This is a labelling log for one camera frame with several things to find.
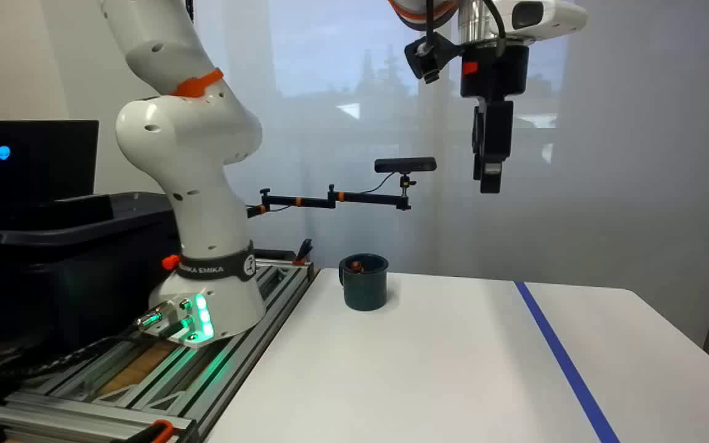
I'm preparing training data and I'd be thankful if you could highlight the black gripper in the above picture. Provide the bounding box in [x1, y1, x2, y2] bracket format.
[458, 38, 532, 197]

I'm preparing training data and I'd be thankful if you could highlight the dark green speckled mug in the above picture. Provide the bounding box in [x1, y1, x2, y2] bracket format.
[337, 250, 391, 313]

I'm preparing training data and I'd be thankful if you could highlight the blue tape line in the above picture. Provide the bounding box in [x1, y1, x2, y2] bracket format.
[512, 278, 624, 443]

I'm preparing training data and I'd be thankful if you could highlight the wooden base board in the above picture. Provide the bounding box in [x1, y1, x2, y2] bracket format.
[92, 336, 182, 401]

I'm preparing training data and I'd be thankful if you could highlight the black storage bin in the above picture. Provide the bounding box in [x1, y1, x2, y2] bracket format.
[0, 191, 184, 367]

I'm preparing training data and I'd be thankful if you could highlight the black monitor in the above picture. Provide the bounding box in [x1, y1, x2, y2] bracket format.
[0, 117, 102, 230]

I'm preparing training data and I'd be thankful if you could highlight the black bar camera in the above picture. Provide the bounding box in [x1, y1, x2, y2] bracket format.
[373, 154, 439, 176]

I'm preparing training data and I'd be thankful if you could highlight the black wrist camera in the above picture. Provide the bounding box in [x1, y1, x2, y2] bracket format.
[405, 31, 466, 86]

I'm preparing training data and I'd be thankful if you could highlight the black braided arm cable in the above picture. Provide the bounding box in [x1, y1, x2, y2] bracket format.
[422, 0, 439, 38]

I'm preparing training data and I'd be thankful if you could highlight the orange cable strap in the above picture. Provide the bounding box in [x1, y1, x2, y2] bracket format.
[175, 65, 228, 101]
[388, 0, 460, 31]

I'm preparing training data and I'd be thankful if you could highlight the aluminium profile frame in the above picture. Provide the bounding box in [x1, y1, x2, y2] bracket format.
[0, 255, 324, 443]

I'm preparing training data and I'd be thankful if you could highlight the black sleeved base cable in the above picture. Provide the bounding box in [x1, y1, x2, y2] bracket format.
[5, 324, 156, 383]

